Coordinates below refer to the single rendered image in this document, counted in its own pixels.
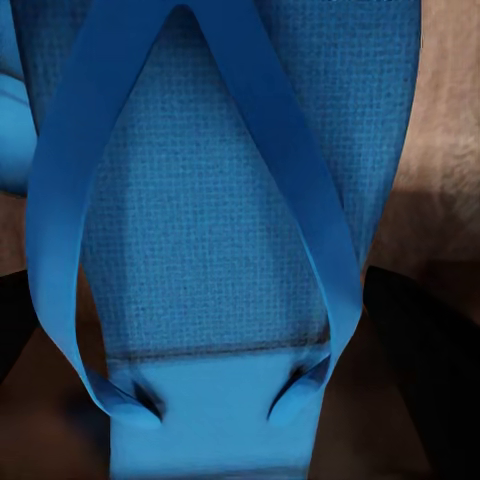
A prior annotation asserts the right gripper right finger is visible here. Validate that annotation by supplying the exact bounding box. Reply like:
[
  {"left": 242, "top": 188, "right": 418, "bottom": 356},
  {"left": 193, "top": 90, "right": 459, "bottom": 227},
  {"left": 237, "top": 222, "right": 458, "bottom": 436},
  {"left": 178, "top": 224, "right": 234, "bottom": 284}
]
[{"left": 363, "top": 265, "right": 480, "bottom": 480}]

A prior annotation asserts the sandal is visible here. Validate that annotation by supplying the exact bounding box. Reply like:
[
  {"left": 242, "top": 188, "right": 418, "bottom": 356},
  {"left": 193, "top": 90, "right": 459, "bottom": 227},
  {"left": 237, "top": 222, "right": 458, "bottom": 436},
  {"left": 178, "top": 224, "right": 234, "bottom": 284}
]
[
  {"left": 0, "top": 0, "right": 38, "bottom": 199},
  {"left": 9, "top": 0, "right": 422, "bottom": 480}
]

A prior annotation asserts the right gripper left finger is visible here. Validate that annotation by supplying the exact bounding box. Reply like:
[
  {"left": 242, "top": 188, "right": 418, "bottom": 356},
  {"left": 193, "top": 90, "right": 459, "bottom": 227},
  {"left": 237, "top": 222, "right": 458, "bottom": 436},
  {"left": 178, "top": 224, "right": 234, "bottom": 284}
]
[{"left": 0, "top": 270, "right": 40, "bottom": 387}]

